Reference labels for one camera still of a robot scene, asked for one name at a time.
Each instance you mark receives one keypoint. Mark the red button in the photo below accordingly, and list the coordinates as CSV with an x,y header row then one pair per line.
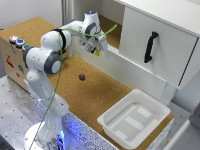
x,y
13,38

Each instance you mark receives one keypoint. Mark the purple block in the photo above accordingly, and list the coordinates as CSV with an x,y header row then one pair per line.
x,y
82,77

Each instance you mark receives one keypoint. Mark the white plastic box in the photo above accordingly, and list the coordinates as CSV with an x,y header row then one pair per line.
x,y
133,120

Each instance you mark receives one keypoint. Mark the green button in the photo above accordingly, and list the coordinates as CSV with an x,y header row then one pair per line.
x,y
25,47

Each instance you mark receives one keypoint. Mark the white sliding door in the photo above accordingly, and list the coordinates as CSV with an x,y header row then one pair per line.
x,y
133,36

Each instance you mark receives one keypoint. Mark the wooden drawer box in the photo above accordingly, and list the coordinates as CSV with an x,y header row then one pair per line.
x,y
30,28

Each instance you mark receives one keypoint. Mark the white cabinet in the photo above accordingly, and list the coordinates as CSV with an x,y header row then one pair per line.
x,y
156,10

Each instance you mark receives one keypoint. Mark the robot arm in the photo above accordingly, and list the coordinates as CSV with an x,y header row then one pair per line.
x,y
43,58

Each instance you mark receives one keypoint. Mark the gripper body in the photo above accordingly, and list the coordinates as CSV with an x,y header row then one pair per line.
x,y
89,43

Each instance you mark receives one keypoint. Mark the blue button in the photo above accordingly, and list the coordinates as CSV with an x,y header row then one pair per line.
x,y
20,42

